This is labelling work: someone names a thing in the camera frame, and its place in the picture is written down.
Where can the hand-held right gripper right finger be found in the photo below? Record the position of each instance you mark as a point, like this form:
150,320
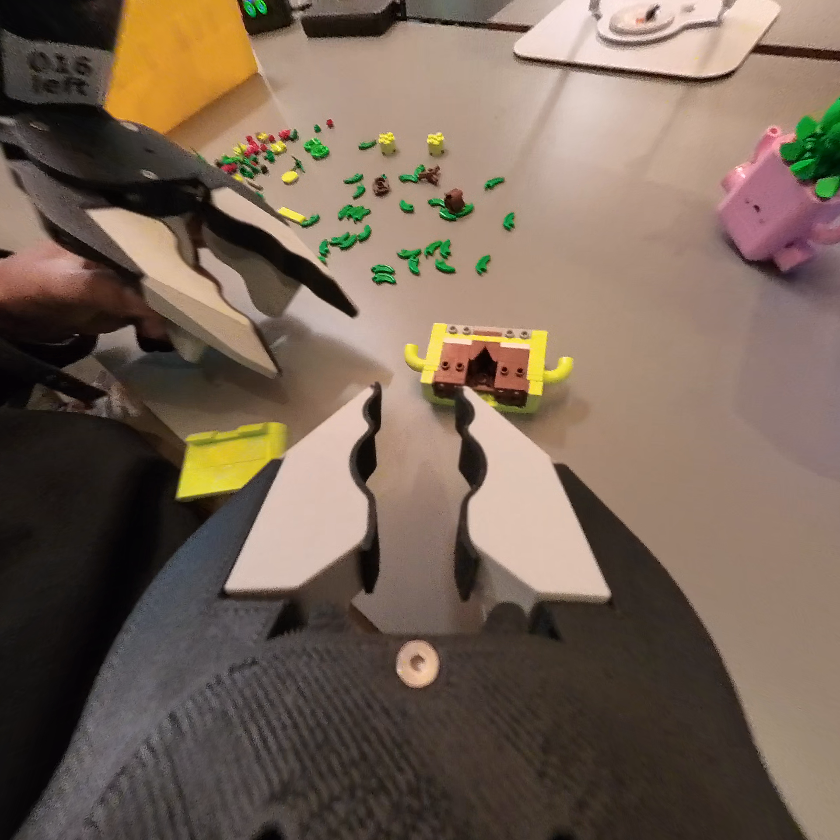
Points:
531,531

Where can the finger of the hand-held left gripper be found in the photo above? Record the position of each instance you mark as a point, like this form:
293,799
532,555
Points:
184,302
262,275

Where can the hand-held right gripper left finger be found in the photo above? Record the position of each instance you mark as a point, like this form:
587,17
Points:
302,525

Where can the medium lime smooth tile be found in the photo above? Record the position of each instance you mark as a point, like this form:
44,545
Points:
213,484

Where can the large lime smooth tile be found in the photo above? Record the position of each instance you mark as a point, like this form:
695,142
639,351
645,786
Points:
229,457

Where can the large lime brick assembly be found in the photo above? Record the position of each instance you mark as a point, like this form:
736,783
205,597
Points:
538,348

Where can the person's left hand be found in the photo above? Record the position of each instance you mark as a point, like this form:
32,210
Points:
65,295

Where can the narrow lime smooth tile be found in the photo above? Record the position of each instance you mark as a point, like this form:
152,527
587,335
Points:
291,213

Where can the scattered green leaf pieces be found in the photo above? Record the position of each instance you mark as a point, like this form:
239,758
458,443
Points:
384,274

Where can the pile of small plant pieces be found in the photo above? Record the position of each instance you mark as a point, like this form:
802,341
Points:
256,154

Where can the green round gear piece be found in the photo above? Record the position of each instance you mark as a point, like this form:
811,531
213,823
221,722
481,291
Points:
318,148

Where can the yellow storage bin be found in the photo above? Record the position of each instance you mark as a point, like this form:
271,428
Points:
184,59

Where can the brown round holed plate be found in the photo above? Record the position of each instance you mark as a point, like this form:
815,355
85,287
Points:
382,185

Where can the brown three-pronged piece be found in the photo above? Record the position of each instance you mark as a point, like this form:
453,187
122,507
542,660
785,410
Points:
430,175

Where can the brown round brick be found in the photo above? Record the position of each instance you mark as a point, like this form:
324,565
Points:
455,199

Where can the person's dark clothing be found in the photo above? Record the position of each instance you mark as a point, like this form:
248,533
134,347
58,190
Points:
79,558

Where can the black flat device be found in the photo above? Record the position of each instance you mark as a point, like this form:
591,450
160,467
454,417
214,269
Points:
348,18

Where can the pale rounded board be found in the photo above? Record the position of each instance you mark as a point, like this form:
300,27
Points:
564,49

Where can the pink toy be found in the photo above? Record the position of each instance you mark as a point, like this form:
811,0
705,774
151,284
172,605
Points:
761,210

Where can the white book stand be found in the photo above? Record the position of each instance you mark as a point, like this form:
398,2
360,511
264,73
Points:
656,19

